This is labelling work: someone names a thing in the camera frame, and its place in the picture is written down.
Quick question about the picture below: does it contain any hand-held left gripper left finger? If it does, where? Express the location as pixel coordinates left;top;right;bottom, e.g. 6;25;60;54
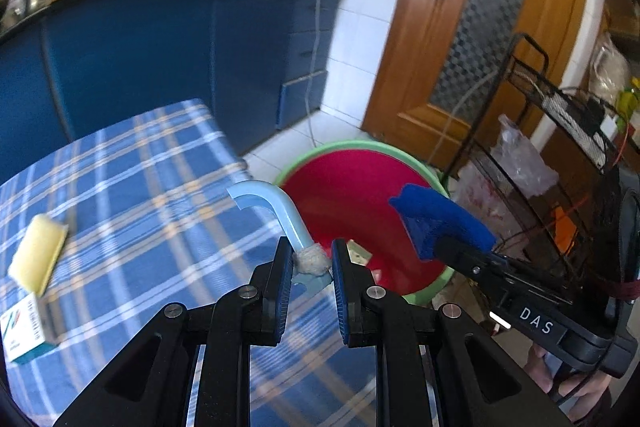
52;237;293;427

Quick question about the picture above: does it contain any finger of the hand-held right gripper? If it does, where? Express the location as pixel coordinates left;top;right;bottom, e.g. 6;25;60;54
434;234;516;303

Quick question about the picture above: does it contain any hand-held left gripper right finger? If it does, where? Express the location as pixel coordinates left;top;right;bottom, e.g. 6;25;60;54
331;238;573;427

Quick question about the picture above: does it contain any white tissue wad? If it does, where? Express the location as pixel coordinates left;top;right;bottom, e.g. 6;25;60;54
295;243;331;277

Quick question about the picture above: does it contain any blue knitted cloth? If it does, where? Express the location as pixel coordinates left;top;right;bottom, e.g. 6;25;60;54
389;184;498;262

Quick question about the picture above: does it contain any light blue plastic hook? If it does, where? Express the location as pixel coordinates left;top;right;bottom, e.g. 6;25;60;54
227;180;333;295

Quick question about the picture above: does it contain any red bucket with green rim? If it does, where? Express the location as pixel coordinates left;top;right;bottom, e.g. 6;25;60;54
273;140;456;305

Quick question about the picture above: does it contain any person's right hand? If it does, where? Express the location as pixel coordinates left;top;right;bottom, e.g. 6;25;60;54
527;346;613;418

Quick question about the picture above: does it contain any small green white packet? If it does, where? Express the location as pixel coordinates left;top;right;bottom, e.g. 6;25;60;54
347;241;373;265

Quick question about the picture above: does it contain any clear plastic bag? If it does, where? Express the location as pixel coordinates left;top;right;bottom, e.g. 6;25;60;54
490;114;560;195

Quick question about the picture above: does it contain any blue plaid tablecloth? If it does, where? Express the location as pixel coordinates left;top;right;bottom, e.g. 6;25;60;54
0;99;396;427

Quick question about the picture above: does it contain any wooden door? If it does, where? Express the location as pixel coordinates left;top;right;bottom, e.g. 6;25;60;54
362;0;591;168

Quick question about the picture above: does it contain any pale yellow sponge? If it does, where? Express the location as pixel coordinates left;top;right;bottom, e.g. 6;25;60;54
7;214;69;297

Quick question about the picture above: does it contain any teal white carton box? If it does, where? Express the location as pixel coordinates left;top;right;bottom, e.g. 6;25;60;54
0;292;58;365

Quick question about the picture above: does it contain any blue kitchen cabinet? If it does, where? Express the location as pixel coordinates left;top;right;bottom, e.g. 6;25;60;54
0;0;351;182

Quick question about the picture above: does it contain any black wire rack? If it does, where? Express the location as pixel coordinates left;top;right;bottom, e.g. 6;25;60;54
442;32;640;308

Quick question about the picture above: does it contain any white power cable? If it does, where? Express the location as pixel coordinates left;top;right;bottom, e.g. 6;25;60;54
287;0;331;148

